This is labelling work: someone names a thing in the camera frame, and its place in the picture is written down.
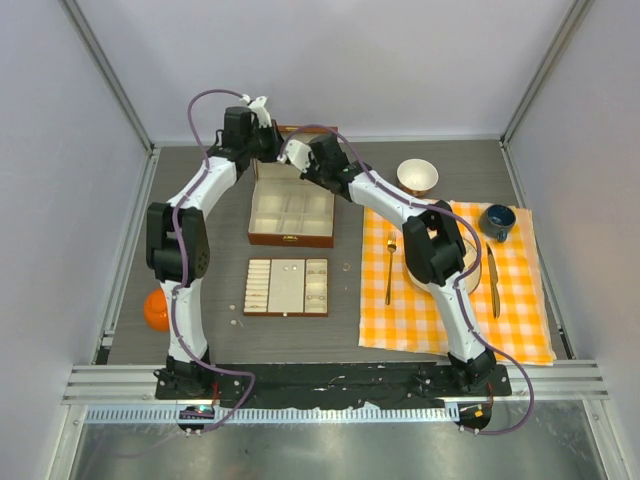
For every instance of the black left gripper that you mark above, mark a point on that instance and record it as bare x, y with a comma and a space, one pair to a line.
278, 141

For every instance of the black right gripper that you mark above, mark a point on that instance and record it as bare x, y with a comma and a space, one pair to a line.
305, 176

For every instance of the brown jewelry box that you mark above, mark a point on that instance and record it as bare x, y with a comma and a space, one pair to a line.
289, 211

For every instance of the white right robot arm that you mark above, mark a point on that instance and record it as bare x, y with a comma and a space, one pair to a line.
433, 246

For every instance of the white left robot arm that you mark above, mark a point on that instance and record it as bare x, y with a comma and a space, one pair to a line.
177, 245

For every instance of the brown jewelry tray insert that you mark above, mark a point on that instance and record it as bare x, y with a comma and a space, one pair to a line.
271, 291

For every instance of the white ceramic bowl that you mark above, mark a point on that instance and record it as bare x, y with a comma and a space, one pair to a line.
417, 177

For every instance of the gold fork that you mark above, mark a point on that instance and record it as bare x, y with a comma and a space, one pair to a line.
391, 249

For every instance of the dark blue mug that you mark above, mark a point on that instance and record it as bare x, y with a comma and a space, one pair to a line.
497, 221

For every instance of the gold knife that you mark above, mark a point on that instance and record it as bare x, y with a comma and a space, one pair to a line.
496, 306

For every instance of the orange upturned bowl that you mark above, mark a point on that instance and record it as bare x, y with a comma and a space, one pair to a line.
155, 311

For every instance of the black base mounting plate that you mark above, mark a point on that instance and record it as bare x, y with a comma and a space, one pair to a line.
329, 386

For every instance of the yellow checkered cloth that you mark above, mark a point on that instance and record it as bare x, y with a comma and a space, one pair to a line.
411, 322

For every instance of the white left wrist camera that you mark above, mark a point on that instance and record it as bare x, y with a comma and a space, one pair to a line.
258, 105

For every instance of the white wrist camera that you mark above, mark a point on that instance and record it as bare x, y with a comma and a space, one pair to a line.
297, 154
258, 105

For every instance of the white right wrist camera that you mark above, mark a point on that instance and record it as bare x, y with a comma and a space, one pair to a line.
297, 154

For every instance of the white slotted cable duct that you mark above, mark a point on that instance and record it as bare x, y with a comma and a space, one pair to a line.
199, 415

